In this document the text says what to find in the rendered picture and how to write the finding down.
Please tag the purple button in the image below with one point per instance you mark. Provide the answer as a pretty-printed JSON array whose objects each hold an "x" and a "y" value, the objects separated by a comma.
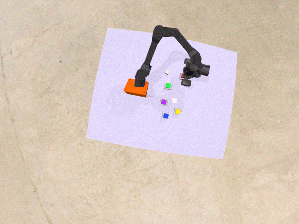
[{"x": 163, "y": 101}]

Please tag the green button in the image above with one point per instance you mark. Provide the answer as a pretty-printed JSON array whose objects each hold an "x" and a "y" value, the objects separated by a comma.
[{"x": 167, "y": 86}]

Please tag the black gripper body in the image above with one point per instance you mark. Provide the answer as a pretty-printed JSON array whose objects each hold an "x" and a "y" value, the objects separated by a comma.
[{"x": 187, "y": 75}]

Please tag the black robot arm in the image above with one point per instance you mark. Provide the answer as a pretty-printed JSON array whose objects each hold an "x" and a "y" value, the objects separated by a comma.
[{"x": 195, "y": 66}]

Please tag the yellow button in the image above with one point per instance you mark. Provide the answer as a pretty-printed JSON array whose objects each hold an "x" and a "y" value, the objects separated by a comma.
[{"x": 177, "y": 111}]

